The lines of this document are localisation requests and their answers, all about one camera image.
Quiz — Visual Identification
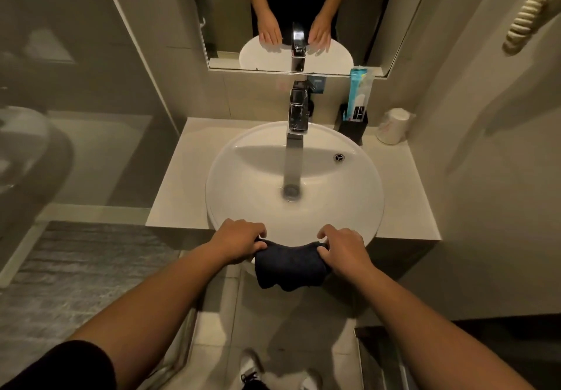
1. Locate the person's right hand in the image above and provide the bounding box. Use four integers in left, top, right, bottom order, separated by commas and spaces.
316, 224, 374, 278

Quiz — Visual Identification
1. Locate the person's left hand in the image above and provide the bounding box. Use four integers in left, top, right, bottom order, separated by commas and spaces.
210, 219, 268, 266

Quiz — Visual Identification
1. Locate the dark blue cloth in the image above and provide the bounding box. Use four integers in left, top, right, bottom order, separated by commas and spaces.
254, 238, 332, 292

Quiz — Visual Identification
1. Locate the person's left forearm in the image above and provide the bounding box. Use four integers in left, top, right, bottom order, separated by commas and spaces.
68, 242, 233, 390

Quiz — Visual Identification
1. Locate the person's right forearm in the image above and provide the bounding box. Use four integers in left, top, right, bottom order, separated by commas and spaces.
351, 263, 536, 390

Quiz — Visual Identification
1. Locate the white round sink basin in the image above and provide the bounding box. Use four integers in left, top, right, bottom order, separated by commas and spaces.
205, 121, 385, 248

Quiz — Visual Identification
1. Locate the white shoe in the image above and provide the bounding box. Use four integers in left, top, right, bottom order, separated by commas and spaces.
301, 369, 324, 390
238, 349, 265, 390

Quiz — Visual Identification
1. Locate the black square holder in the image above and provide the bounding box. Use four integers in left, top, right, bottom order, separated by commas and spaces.
337, 103, 369, 146

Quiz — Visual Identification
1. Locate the chrome faucet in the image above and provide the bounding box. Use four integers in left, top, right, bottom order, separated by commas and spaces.
287, 79, 315, 141

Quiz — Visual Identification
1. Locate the chrome metal bar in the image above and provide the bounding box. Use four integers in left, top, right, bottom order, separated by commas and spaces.
139, 306, 199, 390

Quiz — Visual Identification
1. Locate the white wrapped paper roll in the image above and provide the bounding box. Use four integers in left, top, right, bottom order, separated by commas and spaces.
375, 108, 416, 146

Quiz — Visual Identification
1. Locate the blue toothbrush packet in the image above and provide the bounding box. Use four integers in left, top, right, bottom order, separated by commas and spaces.
344, 66, 376, 122

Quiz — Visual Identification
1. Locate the glass shower partition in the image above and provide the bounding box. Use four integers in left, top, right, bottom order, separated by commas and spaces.
0, 0, 181, 290

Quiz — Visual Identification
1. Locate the black shirt sleeve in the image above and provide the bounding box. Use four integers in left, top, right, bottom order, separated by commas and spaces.
0, 340, 117, 390

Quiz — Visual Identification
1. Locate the wall mirror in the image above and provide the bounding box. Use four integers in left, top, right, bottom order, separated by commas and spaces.
186, 0, 439, 79

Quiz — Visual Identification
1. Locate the beige coiled cord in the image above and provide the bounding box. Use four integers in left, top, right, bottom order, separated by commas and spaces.
502, 0, 561, 56

